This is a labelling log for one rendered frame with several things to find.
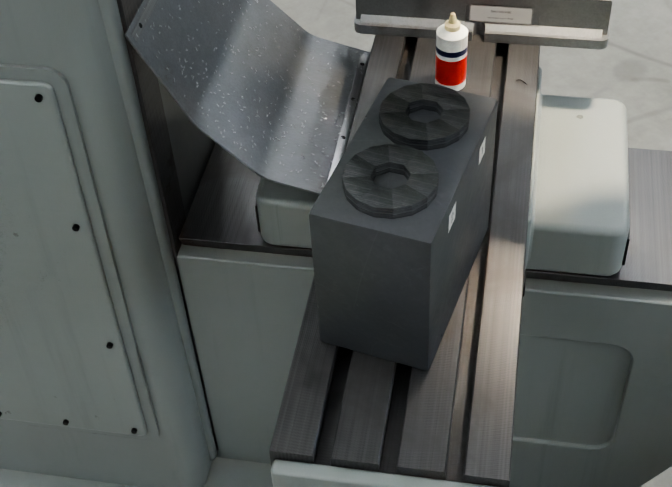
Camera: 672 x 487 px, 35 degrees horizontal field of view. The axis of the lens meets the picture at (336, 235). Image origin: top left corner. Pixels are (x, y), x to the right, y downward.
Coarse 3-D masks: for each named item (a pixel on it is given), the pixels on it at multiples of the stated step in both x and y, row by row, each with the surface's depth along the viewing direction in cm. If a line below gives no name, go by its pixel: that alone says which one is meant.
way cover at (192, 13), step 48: (144, 0) 130; (192, 0) 139; (240, 0) 151; (144, 48) 127; (192, 48) 137; (240, 48) 146; (288, 48) 154; (336, 48) 159; (192, 96) 134; (240, 96) 142; (288, 96) 149; (336, 96) 151; (240, 144) 137; (288, 144) 143; (336, 144) 145
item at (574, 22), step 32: (384, 0) 147; (416, 0) 146; (448, 0) 146; (480, 0) 145; (512, 0) 144; (544, 0) 143; (576, 0) 142; (608, 0) 141; (384, 32) 149; (416, 32) 148; (480, 32) 149; (512, 32) 146; (544, 32) 146; (576, 32) 145; (608, 32) 145
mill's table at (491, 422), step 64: (384, 64) 145; (512, 64) 144; (512, 128) 134; (512, 192) 126; (512, 256) 119; (512, 320) 112; (320, 384) 108; (384, 384) 107; (448, 384) 107; (512, 384) 107; (320, 448) 105; (384, 448) 105; (448, 448) 102
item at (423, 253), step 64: (384, 128) 105; (448, 128) 104; (384, 192) 98; (448, 192) 99; (320, 256) 102; (384, 256) 98; (448, 256) 103; (320, 320) 109; (384, 320) 105; (448, 320) 112
